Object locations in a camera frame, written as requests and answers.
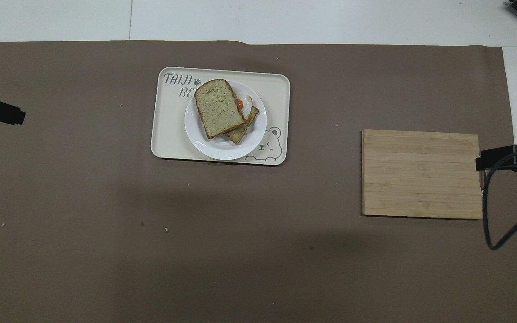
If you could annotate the cream tray with bear print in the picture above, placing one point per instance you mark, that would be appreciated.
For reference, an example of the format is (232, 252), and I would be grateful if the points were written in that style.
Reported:
(173, 130)

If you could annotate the wooden cutting board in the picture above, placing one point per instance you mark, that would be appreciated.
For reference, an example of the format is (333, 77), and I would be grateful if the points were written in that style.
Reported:
(420, 175)

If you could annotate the white round plate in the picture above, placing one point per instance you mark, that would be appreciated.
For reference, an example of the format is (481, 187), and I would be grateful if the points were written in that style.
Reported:
(216, 146)

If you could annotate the fried egg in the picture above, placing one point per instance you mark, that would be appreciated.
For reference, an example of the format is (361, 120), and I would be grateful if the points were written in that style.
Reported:
(245, 106)

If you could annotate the small bread slice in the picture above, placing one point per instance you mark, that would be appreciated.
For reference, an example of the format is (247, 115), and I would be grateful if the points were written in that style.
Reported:
(240, 131)

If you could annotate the large bread slice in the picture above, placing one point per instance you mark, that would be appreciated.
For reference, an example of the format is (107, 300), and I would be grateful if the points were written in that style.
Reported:
(218, 107)

